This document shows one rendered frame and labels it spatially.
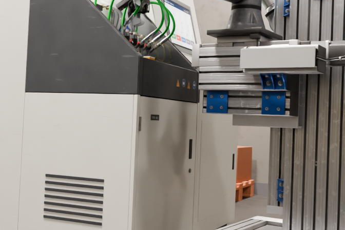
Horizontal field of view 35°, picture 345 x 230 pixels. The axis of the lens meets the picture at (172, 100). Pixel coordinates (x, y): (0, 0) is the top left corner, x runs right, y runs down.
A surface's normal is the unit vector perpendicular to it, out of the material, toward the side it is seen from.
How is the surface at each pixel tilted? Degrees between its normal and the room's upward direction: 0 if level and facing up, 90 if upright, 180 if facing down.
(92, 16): 90
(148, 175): 90
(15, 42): 90
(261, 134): 90
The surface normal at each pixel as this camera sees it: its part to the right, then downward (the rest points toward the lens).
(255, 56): -0.52, -0.06
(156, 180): 0.91, 0.02
